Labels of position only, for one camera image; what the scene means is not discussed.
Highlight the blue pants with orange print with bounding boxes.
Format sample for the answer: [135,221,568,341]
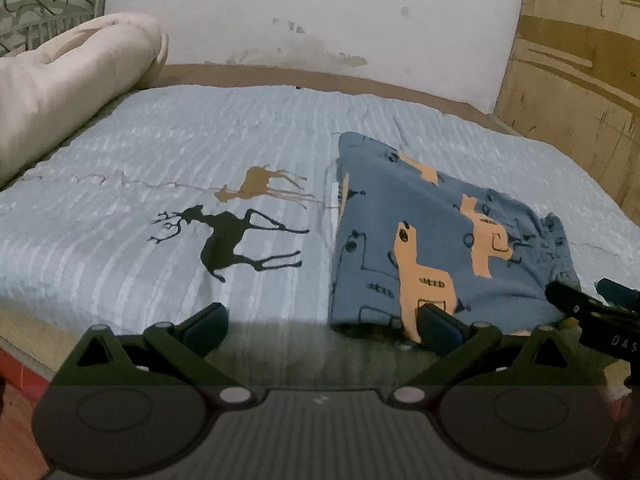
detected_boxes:
[327,131,584,339]

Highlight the red bed base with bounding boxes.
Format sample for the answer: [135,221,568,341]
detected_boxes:
[0,348,52,403]

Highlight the metal bed headboard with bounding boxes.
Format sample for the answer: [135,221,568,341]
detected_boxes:
[0,0,109,59]

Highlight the wooden board panel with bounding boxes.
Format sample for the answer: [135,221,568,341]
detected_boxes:
[492,0,640,217]

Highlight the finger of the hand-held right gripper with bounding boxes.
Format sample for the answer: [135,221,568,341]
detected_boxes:
[544,280,607,319]
[596,278,640,312]

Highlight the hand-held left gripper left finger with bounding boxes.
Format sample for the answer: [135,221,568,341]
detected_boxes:
[54,302,231,389]

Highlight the cream rolled quilt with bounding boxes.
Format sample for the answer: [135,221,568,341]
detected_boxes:
[0,12,170,189]

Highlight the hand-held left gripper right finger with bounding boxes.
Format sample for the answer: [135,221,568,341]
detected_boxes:
[416,303,609,389]

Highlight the light blue deer print blanket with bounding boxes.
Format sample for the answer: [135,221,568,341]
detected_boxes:
[0,84,640,356]

